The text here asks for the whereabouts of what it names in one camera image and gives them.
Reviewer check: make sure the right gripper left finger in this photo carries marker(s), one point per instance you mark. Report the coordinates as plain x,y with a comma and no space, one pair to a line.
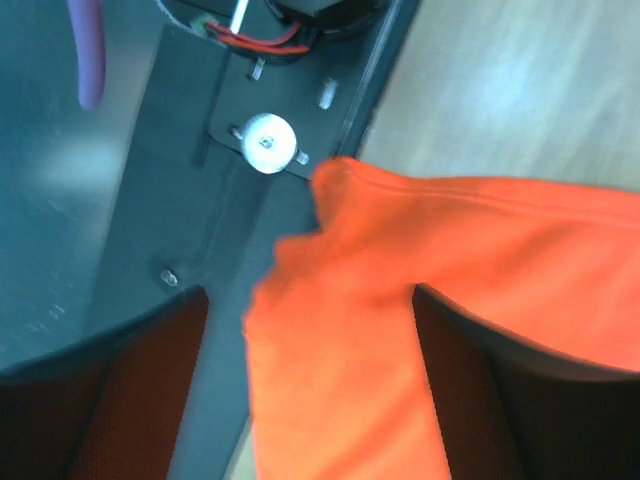
109,407

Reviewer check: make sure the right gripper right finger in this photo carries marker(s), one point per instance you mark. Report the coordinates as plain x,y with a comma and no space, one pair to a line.
507,409

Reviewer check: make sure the orange t shirt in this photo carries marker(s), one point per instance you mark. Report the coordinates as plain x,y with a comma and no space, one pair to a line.
337,381

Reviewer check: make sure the right white knob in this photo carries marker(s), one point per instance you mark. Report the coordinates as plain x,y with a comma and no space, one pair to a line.
269,143

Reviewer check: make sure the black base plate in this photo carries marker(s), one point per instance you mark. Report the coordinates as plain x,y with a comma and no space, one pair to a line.
191,212

